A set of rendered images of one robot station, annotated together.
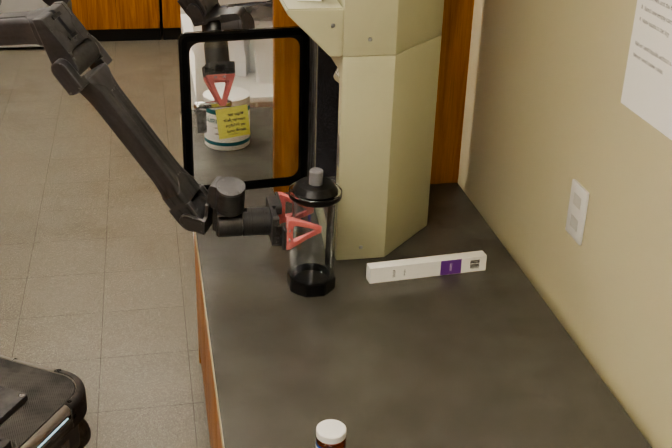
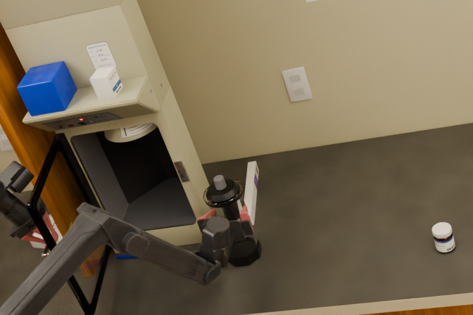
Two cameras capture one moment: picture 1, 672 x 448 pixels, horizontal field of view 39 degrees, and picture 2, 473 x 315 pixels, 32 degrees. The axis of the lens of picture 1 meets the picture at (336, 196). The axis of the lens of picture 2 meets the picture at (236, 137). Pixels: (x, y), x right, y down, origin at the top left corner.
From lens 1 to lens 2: 177 cm
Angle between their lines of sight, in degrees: 51
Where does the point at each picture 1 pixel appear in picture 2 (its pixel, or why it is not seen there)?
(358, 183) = (198, 181)
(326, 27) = (150, 95)
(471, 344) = (341, 182)
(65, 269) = not seen: outside the picture
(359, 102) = (176, 129)
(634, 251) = (367, 62)
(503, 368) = (370, 171)
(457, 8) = not seen: hidden behind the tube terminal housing
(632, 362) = (399, 112)
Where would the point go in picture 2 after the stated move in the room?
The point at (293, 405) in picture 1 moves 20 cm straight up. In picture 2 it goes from (386, 264) to (370, 204)
